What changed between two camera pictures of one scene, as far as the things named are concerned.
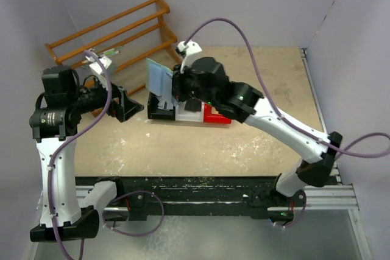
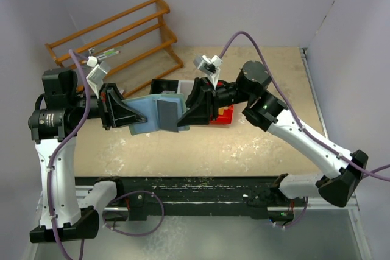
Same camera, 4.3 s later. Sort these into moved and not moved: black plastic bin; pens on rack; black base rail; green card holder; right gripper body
Moved: right gripper body; black plastic bin; green card holder
Not moved: black base rail; pens on rack
